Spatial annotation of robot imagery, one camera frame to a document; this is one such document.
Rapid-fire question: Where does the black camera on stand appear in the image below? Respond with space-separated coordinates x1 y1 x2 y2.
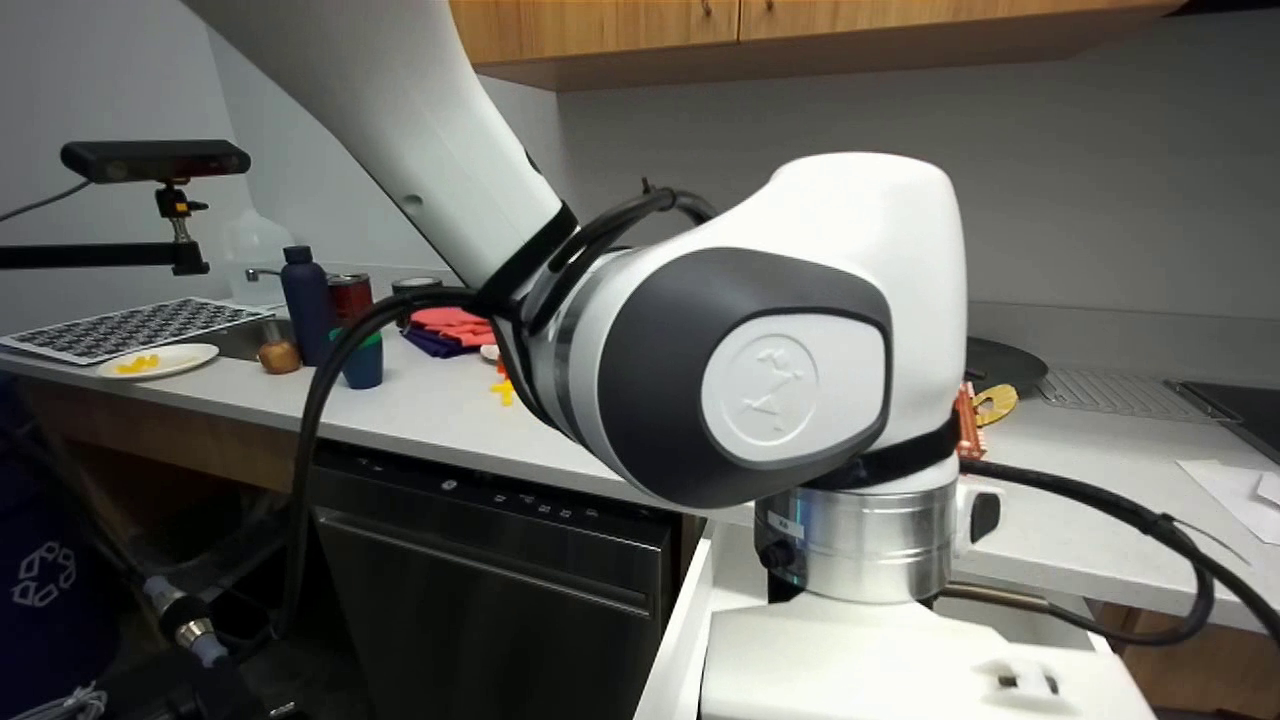
0 142 254 277

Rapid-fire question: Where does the blue recycling bin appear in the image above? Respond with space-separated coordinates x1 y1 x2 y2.
0 414 116 720

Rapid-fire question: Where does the white plate with yellow food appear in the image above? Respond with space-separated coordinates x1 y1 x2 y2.
102 343 220 379

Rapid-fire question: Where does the blue cup green lid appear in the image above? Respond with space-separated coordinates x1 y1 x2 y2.
343 334 384 388

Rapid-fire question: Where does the stainless dishwasher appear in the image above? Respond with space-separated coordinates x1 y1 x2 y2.
308 443 682 720

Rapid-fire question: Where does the black frying pan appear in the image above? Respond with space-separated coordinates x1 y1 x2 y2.
970 336 1050 398

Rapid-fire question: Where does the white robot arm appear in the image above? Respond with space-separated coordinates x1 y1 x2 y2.
184 0 970 605

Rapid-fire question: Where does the dark blue bottle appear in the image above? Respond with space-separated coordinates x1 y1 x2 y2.
279 245 337 363

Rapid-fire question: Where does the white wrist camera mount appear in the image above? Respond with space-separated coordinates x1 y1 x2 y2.
697 598 1157 720

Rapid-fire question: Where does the red can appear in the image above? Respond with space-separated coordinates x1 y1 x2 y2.
330 272 372 324

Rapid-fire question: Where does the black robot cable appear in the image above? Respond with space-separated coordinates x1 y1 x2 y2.
135 185 1280 672

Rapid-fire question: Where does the small brown toy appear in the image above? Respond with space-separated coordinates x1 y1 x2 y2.
256 340 301 378

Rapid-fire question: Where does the black induction cooktop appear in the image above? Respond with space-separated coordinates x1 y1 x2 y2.
1177 379 1280 466

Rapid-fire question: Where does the grey dish drying rack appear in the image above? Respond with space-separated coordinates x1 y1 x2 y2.
0 295 265 370

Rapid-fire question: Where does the white paper sheet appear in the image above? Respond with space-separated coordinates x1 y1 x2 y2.
1185 461 1280 546

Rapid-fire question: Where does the wooden drawer with white interior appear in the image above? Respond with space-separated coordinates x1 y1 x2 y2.
631 511 1166 720

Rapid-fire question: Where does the pink folded cloth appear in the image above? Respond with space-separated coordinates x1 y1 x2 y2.
404 306 498 356

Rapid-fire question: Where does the wooden upper cabinet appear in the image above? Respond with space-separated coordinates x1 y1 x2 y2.
447 0 1185 94

